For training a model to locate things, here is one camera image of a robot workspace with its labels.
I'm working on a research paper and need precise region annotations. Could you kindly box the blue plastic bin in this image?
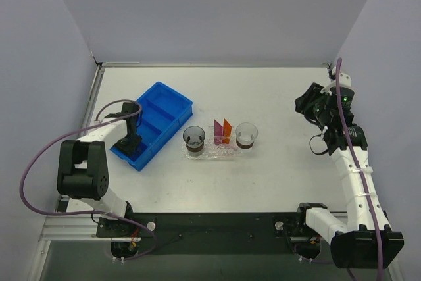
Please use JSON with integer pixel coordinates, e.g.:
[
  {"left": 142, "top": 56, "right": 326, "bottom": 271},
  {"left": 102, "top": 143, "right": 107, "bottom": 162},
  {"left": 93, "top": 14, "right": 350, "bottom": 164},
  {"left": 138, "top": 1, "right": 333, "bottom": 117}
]
[{"left": 111, "top": 82, "right": 193, "bottom": 171}]

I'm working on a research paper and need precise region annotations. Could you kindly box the dark tinted cup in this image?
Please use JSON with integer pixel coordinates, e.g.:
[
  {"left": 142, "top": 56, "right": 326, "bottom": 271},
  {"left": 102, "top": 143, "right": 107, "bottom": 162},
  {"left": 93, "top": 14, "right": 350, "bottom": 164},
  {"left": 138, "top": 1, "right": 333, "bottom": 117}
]
[{"left": 182, "top": 126, "right": 206, "bottom": 157}]

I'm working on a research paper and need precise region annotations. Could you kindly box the clear cup brown base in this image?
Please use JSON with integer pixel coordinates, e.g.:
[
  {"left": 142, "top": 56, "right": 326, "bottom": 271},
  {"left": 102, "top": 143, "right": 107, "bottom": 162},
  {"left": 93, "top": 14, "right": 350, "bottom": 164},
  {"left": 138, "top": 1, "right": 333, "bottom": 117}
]
[{"left": 235, "top": 122, "right": 259, "bottom": 150}]

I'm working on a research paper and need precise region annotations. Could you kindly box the clear textured oval tray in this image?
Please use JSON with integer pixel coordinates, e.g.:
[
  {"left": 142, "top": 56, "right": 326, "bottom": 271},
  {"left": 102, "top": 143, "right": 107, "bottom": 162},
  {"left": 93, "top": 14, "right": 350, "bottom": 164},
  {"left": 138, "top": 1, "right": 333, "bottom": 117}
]
[{"left": 182, "top": 126, "right": 245, "bottom": 160}]

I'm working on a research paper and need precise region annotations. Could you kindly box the pink toothpaste tube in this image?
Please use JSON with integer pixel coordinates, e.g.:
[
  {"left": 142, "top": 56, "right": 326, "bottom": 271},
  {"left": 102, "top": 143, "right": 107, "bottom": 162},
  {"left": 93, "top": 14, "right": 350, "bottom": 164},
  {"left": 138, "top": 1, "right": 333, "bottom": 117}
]
[{"left": 214, "top": 120, "right": 223, "bottom": 146}]

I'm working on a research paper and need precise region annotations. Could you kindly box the orange toothpaste tube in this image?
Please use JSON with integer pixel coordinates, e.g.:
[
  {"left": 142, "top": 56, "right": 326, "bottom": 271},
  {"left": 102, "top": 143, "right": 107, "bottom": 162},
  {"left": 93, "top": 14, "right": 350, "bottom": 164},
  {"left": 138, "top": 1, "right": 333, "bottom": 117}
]
[{"left": 222, "top": 119, "right": 232, "bottom": 145}]

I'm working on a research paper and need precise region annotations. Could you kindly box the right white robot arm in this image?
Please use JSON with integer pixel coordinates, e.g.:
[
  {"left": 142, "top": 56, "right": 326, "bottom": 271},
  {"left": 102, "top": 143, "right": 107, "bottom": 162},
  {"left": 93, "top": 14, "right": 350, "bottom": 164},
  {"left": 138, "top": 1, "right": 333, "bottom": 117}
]
[{"left": 295, "top": 83, "right": 404, "bottom": 269}]

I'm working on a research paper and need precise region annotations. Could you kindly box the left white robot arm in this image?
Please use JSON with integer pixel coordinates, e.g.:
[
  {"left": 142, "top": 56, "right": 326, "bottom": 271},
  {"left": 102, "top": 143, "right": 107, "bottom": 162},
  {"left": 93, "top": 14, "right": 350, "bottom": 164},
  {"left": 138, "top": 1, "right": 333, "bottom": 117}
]
[{"left": 57, "top": 101, "right": 142, "bottom": 236}]

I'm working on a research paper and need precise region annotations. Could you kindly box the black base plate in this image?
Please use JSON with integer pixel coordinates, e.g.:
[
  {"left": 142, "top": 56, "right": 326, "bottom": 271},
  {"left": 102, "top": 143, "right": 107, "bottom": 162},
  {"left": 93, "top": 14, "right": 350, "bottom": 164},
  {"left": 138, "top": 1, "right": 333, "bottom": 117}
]
[{"left": 96, "top": 212, "right": 322, "bottom": 258}]

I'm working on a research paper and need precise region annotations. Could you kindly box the aluminium frame rail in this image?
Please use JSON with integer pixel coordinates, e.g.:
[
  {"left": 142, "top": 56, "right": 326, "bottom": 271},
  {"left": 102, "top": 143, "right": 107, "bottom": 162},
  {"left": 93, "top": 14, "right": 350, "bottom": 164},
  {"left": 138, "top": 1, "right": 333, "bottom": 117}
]
[{"left": 39, "top": 215, "right": 110, "bottom": 242}]

